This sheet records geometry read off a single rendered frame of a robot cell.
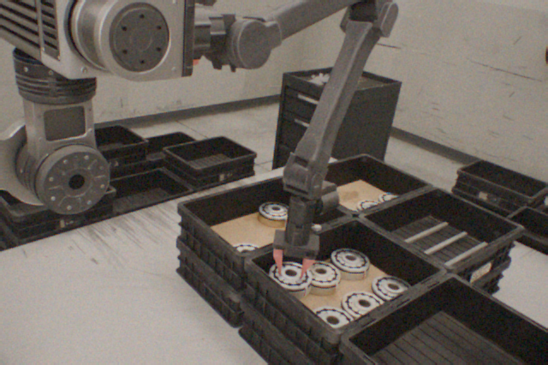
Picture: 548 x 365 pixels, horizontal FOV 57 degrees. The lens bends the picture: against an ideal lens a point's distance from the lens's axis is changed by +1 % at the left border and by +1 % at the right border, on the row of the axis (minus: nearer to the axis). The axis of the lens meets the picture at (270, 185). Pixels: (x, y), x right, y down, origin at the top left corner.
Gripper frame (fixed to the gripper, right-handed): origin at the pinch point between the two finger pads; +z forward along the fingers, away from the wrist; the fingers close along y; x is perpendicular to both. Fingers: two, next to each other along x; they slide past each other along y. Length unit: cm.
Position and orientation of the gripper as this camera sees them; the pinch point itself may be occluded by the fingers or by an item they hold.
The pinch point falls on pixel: (290, 272)
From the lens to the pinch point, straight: 118.3
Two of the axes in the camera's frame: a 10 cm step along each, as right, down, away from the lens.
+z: -1.2, 8.9, 4.3
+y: -9.9, -1.5, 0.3
